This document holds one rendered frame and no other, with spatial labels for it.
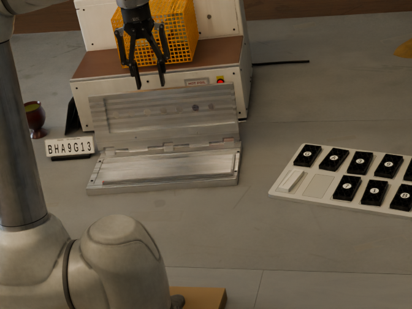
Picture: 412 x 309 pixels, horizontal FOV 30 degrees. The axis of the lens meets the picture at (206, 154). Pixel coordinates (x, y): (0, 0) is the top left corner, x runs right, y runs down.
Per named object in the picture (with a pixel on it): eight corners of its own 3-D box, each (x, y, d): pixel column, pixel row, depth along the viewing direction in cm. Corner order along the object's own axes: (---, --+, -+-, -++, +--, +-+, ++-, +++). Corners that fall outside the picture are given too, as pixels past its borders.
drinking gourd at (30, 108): (27, 131, 264) (18, 103, 258) (51, 126, 264) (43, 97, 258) (26, 143, 256) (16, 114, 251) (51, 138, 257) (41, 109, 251)
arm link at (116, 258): (166, 332, 156) (145, 244, 146) (81, 336, 159) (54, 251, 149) (178, 282, 170) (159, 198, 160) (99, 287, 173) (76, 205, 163)
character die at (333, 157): (319, 168, 215) (318, 165, 214) (333, 151, 221) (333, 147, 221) (335, 171, 212) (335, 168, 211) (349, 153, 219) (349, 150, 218)
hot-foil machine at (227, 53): (82, 134, 256) (53, 28, 236) (108, 79, 290) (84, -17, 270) (309, 115, 243) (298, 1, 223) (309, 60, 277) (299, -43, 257)
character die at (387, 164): (374, 176, 207) (374, 172, 207) (385, 157, 214) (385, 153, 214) (392, 179, 205) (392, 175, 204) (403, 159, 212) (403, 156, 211)
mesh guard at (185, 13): (121, 68, 244) (110, 19, 236) (133, 41, 261) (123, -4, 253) (192, 61, 240) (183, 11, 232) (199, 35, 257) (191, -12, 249)
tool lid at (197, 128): (87, 96, 230) (89, 94, 232) (99, 155, 237) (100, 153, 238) (232, 83, 223) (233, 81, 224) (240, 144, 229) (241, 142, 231)
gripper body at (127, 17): (116, 10, 197) (123, 45, 201) (148, 6, 196) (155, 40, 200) (120, 2, 203) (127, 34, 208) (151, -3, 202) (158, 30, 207)
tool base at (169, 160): (87, 195, 223) (84, 185, 221) (103, 157, 241) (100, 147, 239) (237, 185, 216) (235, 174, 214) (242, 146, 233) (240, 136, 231)
